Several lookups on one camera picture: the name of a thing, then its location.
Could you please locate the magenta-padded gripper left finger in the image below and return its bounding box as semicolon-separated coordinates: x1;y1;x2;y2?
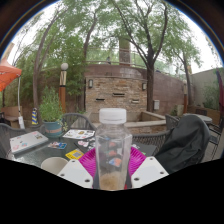
56;147;98;190

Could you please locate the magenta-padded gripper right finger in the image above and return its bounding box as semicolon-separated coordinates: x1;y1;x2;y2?
125;146;170;190

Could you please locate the clear plastic bottle white cap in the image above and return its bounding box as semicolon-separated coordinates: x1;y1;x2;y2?
94;107;133;192

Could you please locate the yellow card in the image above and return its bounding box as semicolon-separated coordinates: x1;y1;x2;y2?
65;148;85;161

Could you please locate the white ceramic mug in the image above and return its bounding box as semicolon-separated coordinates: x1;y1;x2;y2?
40;156;69;176

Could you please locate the small colourful card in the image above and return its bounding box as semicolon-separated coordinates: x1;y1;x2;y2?
47;141;68;150

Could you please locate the white sticker sheet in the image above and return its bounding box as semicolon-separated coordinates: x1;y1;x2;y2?
62;128;96;140

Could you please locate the black jacket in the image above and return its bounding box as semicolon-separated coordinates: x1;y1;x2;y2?
154;114;212;175

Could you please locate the green plant in teal pot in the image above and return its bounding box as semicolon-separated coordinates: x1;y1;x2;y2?
39;87;68;138

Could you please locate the silver laptop with stickers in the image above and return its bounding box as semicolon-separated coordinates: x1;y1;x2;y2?
9;130;50;155

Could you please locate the blue yellow striped bollard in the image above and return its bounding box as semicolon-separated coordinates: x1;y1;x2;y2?
31;107;39;126

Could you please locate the white umbrella pole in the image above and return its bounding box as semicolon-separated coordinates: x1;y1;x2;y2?
16;76;26;129

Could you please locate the group of black metal chairs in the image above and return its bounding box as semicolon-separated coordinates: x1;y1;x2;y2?
194;108;224;158

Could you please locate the tree with dark forked trunk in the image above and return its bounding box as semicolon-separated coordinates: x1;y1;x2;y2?
109;0;171;113

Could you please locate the wooden bench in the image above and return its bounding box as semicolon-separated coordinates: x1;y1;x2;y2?
0;105;21;129

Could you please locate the leaning tree with brown trunk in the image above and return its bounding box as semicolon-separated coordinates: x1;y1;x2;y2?
31;13;64;124

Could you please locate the thin-trunked tree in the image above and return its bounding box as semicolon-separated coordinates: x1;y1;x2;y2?
173;43;201;108

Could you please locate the closed maroon umbrella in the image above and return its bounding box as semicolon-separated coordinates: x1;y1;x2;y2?
216;69;224;113

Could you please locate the orange patio umbrella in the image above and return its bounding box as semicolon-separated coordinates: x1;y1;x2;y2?
0;58;23;93

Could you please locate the lamp post with globe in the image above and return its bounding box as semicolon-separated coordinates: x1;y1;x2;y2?
58;62;70;114

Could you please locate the brown wooden lamp post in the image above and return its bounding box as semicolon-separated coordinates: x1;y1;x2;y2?
182;79;189;114

